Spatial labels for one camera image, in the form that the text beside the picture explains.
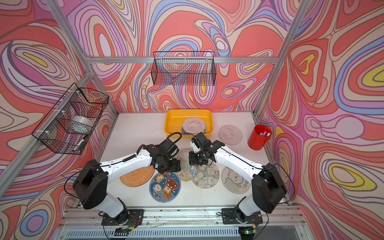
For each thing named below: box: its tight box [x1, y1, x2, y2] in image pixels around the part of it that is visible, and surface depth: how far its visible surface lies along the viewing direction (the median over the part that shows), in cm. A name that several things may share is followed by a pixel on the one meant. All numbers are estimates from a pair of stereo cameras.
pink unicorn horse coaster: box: [182, 117, 206, 134], surface depth 113 cm
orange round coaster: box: [119, 165, 155, 187], surface depth 88 cm
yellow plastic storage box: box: [164, 109, 194, 139], surface depth 117 cm
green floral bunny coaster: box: [191, 164, 220, 189], surface depth 88 cm
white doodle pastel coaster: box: [176, 150, 193, 182], surface depth 85 cm
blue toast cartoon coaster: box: [149, 172, 182, 203], surface depth 85 cm
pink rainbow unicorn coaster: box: [218, 124, 243, 145], surface depth 110 cm
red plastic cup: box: [247, 124, 272, 151], surface depth 95 cm
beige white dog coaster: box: [221, 166, 251, 194], surface depth 86 cm
